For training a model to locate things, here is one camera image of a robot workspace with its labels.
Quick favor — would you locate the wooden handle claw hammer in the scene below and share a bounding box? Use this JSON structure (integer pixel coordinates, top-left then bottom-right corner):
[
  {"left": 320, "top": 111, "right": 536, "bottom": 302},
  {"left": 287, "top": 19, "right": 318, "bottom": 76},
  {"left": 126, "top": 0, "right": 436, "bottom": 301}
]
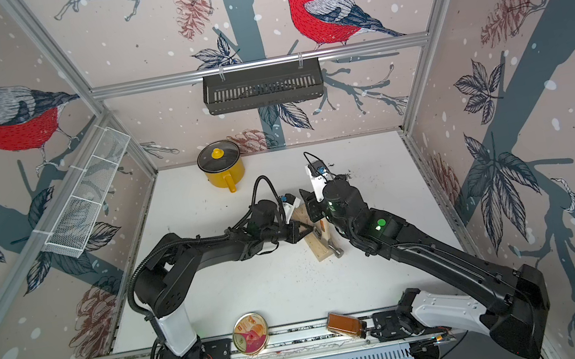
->
[{"left": 312, "top": 219, "right": 344, "bottom": 258}]

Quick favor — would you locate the black hanging wire basket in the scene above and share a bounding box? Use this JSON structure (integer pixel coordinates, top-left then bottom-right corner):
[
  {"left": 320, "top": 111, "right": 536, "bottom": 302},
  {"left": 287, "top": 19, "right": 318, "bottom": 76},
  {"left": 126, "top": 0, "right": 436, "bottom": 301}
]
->
[{"left": 202, "top": 58, "right": 325, "bottom": 116}]

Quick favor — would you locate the brown leather case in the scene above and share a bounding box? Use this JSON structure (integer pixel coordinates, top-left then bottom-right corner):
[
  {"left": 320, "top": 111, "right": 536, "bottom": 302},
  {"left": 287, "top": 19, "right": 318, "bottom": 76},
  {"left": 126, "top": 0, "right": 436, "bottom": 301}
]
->
[{"left": 326, "top": 313, "right": 367, "bottom": 339}]

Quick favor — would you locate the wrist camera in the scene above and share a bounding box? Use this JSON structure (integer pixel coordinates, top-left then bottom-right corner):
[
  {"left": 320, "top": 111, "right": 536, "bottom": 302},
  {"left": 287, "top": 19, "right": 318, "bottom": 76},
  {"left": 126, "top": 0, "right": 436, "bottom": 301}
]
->
[
  {"left": 280, "top": 193, "right": 301, "bottom": 219},
  {"left": 306, "top": 160, "right": 334, "bottom": 203}
]

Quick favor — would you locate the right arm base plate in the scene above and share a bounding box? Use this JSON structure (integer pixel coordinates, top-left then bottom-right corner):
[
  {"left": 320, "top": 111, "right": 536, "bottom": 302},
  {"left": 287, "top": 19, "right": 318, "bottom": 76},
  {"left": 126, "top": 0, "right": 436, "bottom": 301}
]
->
[{"left": 367, "top": 310, "right": 450, "bottom": 342}]

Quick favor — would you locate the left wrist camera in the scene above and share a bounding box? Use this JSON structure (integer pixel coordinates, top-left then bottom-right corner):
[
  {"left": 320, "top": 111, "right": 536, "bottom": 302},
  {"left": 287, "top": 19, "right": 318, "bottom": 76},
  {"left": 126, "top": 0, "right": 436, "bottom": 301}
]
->
[{"left": 280, "top": 193, "right": 301, "bottom": 219}]

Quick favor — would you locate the yellow pot with lid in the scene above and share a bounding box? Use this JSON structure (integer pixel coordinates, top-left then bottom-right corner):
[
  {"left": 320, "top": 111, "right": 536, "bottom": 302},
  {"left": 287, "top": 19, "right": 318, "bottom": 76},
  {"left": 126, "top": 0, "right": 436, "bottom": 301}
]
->
[{"left": 196, "top": 140, "right": 246, "bottom": 193}]

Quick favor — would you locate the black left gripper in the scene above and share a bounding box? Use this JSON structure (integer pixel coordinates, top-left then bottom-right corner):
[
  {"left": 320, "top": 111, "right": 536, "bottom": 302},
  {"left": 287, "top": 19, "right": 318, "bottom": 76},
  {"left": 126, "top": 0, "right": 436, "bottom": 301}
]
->
[{"left": 259, "top": 215, "right": 317, "bottom": 250}]

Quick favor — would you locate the pale wooden block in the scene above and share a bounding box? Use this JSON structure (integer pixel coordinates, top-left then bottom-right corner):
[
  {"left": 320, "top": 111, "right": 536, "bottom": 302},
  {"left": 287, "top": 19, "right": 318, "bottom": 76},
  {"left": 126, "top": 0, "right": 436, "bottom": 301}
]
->
[{"left": 292, "top": 204, "right": 334, "bottom": 262}]

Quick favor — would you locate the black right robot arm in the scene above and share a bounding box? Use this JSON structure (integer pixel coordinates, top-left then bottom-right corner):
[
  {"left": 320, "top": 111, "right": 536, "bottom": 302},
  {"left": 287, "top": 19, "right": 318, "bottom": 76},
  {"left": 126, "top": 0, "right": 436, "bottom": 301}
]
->
[{"left": 300, "top": 179, "right": 550, "bottom": 359}]

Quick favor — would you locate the white wire mesh shelf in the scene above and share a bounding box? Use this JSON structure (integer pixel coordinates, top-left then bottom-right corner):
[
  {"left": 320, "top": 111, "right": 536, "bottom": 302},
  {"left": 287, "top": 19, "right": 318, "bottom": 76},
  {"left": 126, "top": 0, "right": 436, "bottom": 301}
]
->
[{"left": 43, "top": 127, "right": 131, "bottom": 258}]

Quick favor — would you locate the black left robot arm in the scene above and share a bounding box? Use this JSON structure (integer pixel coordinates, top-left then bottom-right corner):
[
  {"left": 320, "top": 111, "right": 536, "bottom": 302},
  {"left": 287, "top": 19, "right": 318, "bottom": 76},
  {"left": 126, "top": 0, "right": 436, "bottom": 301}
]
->
[{"left": 126, "top": 199, "right": 313, "bottom": 359}]

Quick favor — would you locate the round colourful tin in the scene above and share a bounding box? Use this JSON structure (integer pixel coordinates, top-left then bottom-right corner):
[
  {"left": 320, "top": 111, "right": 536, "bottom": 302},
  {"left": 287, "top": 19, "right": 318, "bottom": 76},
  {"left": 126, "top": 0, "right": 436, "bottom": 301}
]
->
[{"left": 232, "top": 312, "right": 270, "bottom": 356}]

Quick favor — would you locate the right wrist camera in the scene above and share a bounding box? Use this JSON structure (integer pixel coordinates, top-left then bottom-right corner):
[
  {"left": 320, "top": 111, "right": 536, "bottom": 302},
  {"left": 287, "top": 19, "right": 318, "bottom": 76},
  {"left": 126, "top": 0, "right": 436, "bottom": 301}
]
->
[{"left": 306, "top": 160, "right": 334, "bottom": 203}]

